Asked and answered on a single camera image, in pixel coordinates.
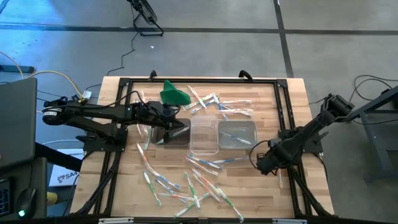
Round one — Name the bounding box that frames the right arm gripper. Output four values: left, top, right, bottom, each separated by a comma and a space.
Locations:
256, 141, 296, 175

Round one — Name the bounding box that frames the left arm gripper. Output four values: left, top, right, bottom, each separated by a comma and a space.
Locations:
138, 101, 187, 143

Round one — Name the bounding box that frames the green toothbrush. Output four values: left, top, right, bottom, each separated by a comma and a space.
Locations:
192, 173, 223, 202
216, 187, 245, 223
143, 126, 153, 151
142, 170, 162, 207
156, 126, 190, 145
183, 93, 215, 111
183, 172, 201, 208
174, 192, 210, 218

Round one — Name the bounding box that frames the clear plastic bin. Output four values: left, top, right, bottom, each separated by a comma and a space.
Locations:
190, 115, 220, 156

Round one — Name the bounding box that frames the green cloth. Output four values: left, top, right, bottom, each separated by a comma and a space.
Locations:
159, 80, 192, 106

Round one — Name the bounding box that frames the light grey plastic bin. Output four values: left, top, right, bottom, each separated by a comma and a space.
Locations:
218, 120, 259, 151

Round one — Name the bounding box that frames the dark grey table stand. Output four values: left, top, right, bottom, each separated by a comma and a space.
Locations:
351, 85, 398, 184

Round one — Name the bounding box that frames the white sheet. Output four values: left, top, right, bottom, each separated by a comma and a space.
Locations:
55, 147, 85, 157

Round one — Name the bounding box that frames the black diagonal desk beam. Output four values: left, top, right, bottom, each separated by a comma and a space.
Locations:
34, 141, 83, 172

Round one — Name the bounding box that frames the white printed cardboard box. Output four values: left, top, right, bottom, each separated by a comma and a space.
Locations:
49, 164, 81, 187

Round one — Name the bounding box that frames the black floor fan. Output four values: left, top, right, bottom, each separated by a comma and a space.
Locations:
126, 0, 165, 37

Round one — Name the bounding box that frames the small yellow object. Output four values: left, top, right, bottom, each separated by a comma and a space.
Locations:
46, 191, 59, 206

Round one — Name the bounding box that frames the dark side desk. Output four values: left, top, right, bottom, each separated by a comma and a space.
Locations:
0, 157, 48, 220

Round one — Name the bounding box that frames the dark grey desk panel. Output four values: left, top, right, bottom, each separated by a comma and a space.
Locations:
0, 77, 38, 170

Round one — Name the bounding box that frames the black computer mouse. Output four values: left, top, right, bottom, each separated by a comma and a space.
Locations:
16, 187, 37, 219

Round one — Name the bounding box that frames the black floor bar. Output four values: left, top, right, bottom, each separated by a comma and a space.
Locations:
0, 64, 35, 74

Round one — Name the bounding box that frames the black keyboard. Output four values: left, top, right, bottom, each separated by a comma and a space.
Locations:
0, 177, 14, 218

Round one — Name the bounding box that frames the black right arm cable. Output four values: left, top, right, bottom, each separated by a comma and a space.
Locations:
248, 139, 271, 170

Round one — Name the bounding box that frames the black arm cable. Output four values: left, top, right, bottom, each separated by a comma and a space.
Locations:
248, 139, 271, 170
102, 90, 147, 110

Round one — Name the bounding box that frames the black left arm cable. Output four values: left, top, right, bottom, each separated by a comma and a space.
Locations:
102, 90, 147, 110

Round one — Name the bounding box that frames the silver frame bracket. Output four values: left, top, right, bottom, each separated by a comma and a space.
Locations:
272, 218, 308, 224
98, 217, 135, 224

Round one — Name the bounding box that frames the black floor cable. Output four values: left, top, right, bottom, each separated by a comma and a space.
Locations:
106, 30, 140, 77
348, 73, 398, 102

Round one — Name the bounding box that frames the yellow floor cable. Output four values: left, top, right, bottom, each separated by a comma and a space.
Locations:
0, 50, 85, 101

